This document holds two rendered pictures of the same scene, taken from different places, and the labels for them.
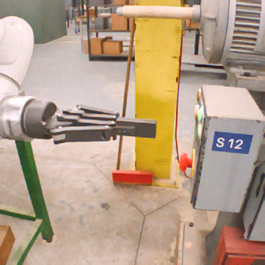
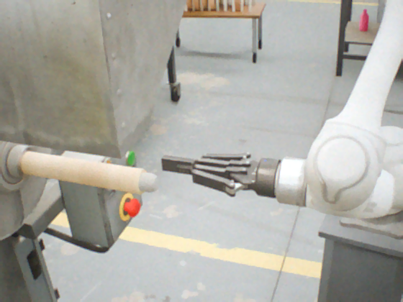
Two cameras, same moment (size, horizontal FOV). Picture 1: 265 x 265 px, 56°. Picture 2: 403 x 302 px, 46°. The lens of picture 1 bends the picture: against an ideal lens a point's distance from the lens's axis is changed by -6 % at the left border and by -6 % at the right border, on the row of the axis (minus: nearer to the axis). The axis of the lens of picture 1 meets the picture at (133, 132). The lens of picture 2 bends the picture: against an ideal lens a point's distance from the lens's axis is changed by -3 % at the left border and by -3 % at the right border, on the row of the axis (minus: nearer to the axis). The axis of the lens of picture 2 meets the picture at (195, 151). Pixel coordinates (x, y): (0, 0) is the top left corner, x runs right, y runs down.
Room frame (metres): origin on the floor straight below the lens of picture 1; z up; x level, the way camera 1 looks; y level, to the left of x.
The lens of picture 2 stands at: (1.23, 0.19, 1.59)
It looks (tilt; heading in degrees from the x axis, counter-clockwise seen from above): 30 degrees down; 191
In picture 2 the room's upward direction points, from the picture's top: 4 degrees counter-clockwise
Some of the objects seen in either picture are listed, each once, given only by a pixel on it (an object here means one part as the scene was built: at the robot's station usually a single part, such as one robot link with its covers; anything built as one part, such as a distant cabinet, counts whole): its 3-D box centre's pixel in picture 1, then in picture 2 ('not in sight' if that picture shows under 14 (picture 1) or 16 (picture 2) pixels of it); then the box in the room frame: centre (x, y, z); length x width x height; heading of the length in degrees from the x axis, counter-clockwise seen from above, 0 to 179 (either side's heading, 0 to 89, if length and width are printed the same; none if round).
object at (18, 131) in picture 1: (22, 118); (292, 180); (0.45, 0.22, 1.07); 0.09 x 0.06 x 0.09; 170
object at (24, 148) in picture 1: (33, 183); not in sight; (1.00, 0.51, 0.45); 0.05 x 0.05 x 0.90; 80
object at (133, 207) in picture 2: (188, 163); (129, 207); (0.44, -0.11, 0.97); 0.04 x 0.04 x 0.04; 80
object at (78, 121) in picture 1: (85, 126); (223, 167); (0.42, 0.09, 1.07); 0.11 x 0.01 x 0.04; 78
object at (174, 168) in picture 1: (154, 167); not in sight; (1.73, -0.17, 0.02); 0.40 x 0.40 x 0.02; 80
